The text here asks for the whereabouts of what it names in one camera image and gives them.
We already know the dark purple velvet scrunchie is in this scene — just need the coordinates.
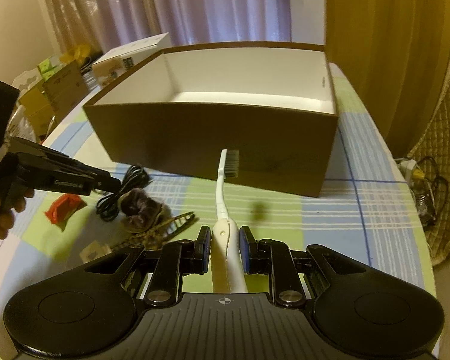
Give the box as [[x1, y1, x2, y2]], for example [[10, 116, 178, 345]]
[[118, 188, 170, 233]]

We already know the black cable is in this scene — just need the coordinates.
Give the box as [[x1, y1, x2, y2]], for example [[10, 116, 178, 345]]
[[95, 163, 152, 222]]

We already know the brown cardboard boxes pile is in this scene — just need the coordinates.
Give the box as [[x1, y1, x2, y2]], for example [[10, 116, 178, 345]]
[[13, 44, 102, 142]]

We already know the large brown cardboard box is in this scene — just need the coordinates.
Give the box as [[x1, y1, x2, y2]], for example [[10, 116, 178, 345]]
[[83, 41, 339, 197]]

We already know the purple window curtain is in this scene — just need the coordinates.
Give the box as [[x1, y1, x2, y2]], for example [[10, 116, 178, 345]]
[[45, 0, 291, 52]]

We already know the checkered plastic tablecloth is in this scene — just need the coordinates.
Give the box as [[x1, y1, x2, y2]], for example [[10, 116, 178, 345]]
[[0, 65, 435, 359]]

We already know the red snack packet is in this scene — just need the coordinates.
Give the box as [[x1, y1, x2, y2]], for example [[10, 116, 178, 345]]
[[44, 193, 87, 224]]

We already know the white electric toothbrush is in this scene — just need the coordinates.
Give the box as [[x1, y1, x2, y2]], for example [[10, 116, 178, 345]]
[[210, 149, 248, 293]]

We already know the brown wooden door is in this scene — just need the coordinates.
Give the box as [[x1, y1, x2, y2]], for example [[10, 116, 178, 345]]
[[326, 0, 450, 156]]

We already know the leopard print hair claw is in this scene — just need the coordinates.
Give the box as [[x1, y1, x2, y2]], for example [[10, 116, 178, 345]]
[[109, 211, 198, 252]]

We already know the power strip with cables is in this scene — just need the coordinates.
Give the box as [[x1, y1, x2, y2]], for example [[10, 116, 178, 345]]
[[394, 155, 450, 231]]

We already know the white product carton box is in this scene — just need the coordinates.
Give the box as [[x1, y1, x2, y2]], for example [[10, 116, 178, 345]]
[[91, 33, 172, 87]]

